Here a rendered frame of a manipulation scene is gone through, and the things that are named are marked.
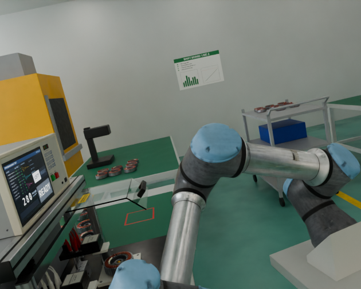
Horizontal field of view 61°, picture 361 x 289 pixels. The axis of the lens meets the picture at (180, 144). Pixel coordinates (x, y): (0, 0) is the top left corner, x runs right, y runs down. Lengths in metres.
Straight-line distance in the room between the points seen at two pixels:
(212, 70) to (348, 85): 2.84
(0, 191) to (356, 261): 1.00
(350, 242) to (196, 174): 0.51
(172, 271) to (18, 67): 4.45
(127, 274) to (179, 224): 0.29
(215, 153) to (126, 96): 5.49
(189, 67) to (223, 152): 5.50
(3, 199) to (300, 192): 0.86
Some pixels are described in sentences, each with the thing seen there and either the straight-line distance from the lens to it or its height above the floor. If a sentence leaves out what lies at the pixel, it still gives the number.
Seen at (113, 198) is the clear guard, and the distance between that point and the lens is 1.11.
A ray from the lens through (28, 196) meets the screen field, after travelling 0.96.
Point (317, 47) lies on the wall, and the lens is 7.00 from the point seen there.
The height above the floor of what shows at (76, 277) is 0.92.
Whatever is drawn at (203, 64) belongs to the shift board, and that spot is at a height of 1.69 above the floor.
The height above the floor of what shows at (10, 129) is 1.31.
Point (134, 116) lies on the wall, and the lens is 6.19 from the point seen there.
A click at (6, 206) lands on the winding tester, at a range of 0.88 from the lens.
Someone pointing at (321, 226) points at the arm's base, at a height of 0.89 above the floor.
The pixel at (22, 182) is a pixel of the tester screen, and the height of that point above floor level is 1.23.
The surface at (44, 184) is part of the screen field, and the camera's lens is 1.07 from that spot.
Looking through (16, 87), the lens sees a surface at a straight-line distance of 4.68.
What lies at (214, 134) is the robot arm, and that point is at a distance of 0.78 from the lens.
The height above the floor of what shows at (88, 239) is 0.92.
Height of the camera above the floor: 1.39
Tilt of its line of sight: 11 degrees down
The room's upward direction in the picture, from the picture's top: 12 degrees counter-clockwise
